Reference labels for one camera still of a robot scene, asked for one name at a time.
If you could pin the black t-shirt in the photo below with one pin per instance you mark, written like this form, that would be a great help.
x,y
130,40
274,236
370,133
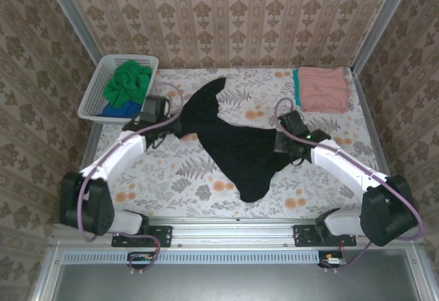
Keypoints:
x,y
240,150

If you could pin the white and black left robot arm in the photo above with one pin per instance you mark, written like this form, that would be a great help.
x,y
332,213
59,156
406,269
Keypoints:
x,y
116,157

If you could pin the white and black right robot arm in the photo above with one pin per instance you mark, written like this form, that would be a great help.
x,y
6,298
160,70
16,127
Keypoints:
x,y
339,164

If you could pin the blue t-shirt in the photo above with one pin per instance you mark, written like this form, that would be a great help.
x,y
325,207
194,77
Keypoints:
x,y
120,110

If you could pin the teal folded t-shirt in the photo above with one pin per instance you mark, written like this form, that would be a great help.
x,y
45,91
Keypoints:
x,y
296,88

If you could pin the floral tablecloth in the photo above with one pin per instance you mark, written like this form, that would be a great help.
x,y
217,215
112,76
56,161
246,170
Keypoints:
x,y
171,191

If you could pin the green t-shirt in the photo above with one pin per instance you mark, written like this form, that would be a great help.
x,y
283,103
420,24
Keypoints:
x,y
127,85

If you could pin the pink folded t-shirt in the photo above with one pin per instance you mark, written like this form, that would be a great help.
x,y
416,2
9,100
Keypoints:
x,y
322,88

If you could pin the white plastic basket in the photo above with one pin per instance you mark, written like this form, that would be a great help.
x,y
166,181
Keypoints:
x,y
96,85

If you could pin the small electronics connector board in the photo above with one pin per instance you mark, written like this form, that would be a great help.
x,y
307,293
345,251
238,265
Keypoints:
x,y
334,260
140,259

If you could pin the grey metal panel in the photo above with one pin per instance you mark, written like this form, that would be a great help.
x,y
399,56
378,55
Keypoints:
x,y
223,284

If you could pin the aluminium table side rail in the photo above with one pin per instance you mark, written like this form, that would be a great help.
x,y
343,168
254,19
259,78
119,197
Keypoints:
x,y
374,126
92,146

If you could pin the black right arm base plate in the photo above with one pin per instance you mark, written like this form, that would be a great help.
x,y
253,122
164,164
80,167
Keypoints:
x,y
302,237

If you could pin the aluminium mounting rail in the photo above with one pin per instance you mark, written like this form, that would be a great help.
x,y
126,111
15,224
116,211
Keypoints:
x,y
233,232

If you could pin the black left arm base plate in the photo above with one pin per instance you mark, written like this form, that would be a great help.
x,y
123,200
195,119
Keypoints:
x,y
164,237

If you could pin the aluminium frame post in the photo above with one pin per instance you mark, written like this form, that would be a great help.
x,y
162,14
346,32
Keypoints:
x,y
71,16
384,16

